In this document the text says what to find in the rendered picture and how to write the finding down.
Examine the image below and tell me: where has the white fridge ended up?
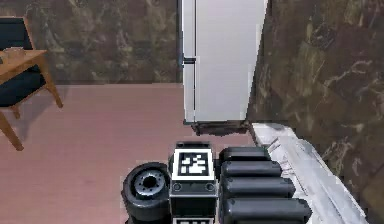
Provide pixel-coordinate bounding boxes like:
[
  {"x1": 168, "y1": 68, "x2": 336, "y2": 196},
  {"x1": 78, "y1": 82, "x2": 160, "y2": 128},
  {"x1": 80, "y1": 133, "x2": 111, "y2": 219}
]
[{"x1": 181, "y1": 0, "x2": 270, "y2": 126}]

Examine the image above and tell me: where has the black wooden chair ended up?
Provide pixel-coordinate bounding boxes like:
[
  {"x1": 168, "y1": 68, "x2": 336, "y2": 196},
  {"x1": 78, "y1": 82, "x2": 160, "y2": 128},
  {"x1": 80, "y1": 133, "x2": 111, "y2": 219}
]
[{"x1": 0, "y1": 16, "x2": 47, "y2": 120}]

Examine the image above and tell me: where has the white marble worktop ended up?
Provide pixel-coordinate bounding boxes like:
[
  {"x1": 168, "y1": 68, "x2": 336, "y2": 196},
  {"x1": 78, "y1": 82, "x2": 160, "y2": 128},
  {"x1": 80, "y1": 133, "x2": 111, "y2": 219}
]
[{"x1": 250, "y1": 122, "x2": 369, "y2": 224}]

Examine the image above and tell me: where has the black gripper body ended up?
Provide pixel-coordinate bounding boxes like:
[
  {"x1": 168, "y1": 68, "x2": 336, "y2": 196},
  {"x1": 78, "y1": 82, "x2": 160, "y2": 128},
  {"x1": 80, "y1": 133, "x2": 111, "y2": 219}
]
[{"x1": 121, "y1": 161, "x2": 172, "y2": 224}]

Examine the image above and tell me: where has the wooden table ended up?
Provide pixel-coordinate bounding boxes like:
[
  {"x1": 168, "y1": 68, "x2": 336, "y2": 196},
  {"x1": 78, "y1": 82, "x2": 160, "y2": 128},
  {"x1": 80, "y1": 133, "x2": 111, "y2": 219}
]
[{"x1": 0, "y1": 49, "x2": 64, "y2": 152}]

